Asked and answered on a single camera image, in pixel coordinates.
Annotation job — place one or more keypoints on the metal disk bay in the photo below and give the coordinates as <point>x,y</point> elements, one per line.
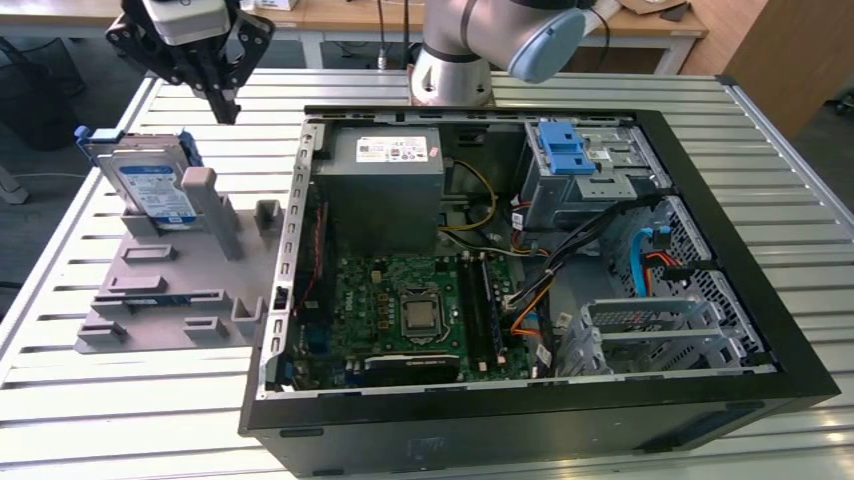
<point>657,336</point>

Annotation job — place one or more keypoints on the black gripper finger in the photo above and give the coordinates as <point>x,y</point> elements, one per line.
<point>215,102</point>
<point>231,105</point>

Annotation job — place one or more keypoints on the hard disk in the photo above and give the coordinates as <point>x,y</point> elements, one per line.
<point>154,190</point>

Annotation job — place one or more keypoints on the black mesh bin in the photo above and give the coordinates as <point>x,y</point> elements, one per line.
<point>40,100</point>

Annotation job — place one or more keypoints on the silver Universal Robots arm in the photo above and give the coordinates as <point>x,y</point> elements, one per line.
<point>454,75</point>

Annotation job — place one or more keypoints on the blue plastic drive latch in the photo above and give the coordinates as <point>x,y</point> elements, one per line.
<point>560,150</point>

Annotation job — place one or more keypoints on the green motherboard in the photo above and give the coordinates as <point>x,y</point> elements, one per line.
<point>363,300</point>

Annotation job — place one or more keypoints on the white cylinder object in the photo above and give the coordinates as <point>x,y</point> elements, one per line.
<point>606,6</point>

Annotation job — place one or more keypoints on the RAM stick in rack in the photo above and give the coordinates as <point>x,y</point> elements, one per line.
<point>157,301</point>

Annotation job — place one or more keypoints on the black PC case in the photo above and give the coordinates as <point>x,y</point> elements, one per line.
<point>467,440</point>

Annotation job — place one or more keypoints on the black graphics card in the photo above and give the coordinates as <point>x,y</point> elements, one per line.
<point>410,370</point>

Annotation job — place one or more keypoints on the white furniture foot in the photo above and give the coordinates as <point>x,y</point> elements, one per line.
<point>15,195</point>

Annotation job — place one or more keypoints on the cardboard piece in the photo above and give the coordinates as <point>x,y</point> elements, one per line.
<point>648,6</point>

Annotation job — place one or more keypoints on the installed RAM stick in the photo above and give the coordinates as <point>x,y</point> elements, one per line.
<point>493,310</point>

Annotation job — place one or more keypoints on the wooden desk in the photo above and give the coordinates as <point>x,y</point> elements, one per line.
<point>334,12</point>

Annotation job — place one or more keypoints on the metal drive cage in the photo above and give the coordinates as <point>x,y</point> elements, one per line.
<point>601,190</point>

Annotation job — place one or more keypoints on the silver CPU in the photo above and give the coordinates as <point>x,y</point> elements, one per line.
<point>422,315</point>

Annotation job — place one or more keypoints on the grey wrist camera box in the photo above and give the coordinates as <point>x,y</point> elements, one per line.
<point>190,25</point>

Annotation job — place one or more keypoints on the black RAM slot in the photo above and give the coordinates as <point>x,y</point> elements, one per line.
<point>471,310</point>

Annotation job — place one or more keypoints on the small white box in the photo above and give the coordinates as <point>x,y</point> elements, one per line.
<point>283,4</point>

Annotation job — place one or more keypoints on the grey power supply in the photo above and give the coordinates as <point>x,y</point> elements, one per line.
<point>381,210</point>

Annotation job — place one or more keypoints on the grey parts rack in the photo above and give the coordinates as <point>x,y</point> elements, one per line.
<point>163,322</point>

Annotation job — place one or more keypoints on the black chair base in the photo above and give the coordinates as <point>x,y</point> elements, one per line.
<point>845,102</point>

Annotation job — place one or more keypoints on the CPU socket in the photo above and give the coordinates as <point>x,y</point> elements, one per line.
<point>423,341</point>

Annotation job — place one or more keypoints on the wooden cabinet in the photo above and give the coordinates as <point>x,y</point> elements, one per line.
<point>788,50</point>

